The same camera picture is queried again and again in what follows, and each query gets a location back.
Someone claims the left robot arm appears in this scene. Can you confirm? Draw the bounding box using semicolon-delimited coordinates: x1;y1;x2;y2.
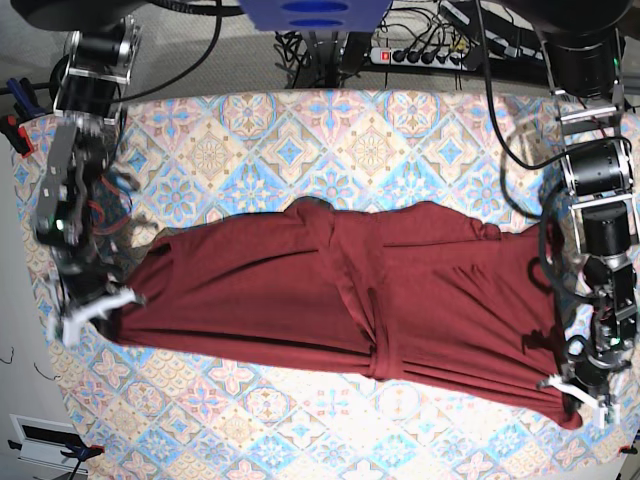
504;1;639;428

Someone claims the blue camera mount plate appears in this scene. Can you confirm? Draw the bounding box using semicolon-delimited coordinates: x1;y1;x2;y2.
239;0;392;32

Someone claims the white floor box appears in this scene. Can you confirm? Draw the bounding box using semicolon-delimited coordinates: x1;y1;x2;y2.
10;414;82;472

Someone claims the orange clamp lower right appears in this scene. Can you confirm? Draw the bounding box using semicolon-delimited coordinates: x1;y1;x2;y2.
618;445;639;455

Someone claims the orange black clamp lower left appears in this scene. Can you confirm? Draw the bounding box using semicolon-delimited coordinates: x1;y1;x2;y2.
7;440;104;462

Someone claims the orange black clamp upper left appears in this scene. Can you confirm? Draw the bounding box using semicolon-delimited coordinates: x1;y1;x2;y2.
0;115;34;158

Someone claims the dark red t-shirt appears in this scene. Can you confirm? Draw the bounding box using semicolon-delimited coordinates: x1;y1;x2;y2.
103;197;582;430

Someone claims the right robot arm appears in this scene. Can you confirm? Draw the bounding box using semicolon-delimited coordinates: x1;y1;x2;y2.
11;1;144;347

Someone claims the orange black clamp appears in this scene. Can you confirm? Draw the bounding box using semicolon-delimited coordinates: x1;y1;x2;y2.
0;115;34;158
7;440;104;462

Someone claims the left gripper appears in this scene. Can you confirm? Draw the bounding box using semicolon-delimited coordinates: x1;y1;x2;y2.
537;351;623;428

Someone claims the white power strip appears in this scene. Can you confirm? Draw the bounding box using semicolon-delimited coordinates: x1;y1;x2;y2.
369;47;467;72

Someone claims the patterned tablecloth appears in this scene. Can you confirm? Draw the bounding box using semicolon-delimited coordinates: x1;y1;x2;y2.
10;88;640;480

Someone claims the black round stool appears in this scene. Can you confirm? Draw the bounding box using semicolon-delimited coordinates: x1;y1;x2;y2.
49;55;69;102

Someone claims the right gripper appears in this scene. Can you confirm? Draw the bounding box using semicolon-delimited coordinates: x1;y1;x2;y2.
47;269;146;346

